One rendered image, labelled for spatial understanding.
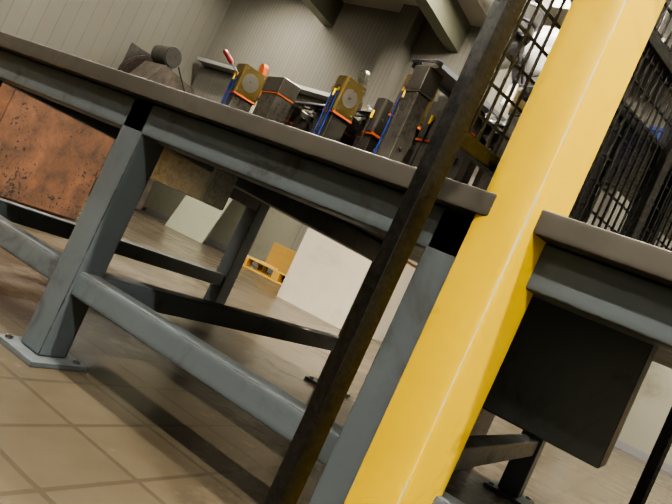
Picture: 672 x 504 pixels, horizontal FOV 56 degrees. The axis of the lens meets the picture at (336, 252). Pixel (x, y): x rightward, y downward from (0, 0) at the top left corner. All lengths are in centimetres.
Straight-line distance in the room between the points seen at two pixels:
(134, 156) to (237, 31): 1061
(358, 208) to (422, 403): 38
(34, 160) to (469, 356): 305
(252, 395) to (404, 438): 34
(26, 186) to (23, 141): 25
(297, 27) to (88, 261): 997
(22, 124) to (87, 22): 732
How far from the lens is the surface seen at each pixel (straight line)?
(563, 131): 104
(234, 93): 257
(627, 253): 99
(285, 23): 1158
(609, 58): 110
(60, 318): 163
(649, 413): 796
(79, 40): 1083
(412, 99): 149
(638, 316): 101
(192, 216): 988
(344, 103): 204
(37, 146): 372
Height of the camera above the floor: 48
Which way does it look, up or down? 1 degrees up
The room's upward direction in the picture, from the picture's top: 25 degrees clockwise
